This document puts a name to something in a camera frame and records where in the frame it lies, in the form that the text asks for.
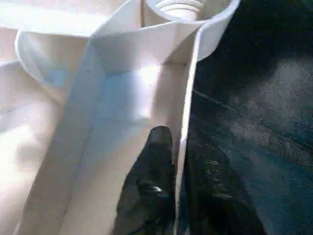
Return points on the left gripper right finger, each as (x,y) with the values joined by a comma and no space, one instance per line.
(212,200)

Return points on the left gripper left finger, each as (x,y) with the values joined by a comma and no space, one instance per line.
(149,191)

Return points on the white plastic table top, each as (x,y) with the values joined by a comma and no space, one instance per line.
(110,85)

